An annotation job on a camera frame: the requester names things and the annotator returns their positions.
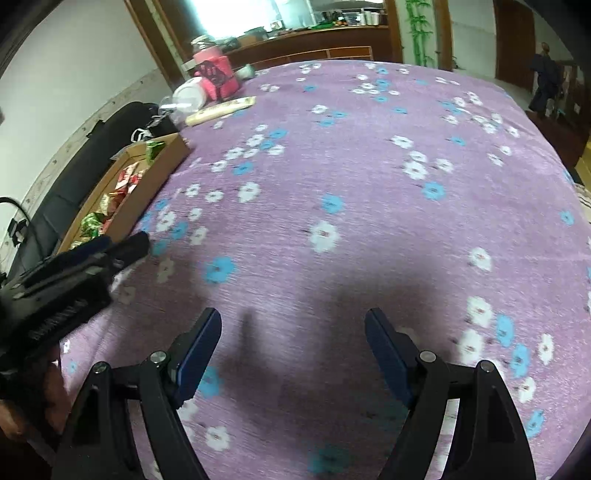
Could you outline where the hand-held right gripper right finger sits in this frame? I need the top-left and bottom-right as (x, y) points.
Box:
(366, 308), (536, 480)

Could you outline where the purple floral tablecloth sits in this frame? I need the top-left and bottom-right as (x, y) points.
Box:
(60, 60), (591, 480)

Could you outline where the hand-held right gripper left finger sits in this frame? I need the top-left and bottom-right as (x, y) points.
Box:
(51, 307), (223, 480)

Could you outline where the white round container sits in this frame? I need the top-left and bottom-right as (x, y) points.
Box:
(172, 76), (206, 114)

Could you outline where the cream squeeze tube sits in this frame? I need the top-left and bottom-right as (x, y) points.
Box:
(185, 96), (257, 126)

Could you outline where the person's left hand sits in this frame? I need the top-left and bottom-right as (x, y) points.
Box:
(0, 360), (71, 444)

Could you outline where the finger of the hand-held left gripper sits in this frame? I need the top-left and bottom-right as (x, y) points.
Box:
(108, 232), (151, 273)
(55, 235), (115, 269)

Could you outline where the wooden counter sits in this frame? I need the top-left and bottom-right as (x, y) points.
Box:
(222, 23), (393, 70)

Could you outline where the green bamboo wall sticker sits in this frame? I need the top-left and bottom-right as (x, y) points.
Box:
(405, 0), (435, 68)

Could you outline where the brown wooden door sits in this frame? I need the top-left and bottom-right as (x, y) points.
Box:
(494, 0), (536, 90)

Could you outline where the pink knitted bottle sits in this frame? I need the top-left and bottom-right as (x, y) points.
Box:
(191, 34), (241, 102)

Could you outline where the black leather sofa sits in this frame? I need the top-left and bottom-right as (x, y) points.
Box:
(9, 102), (162, 278)

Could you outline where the shallow cardboard box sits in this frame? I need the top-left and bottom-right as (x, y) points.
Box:
(58, 133), (191, 252)

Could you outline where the dark blue jacket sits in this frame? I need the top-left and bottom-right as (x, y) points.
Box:
(529, 41), (564, 114)

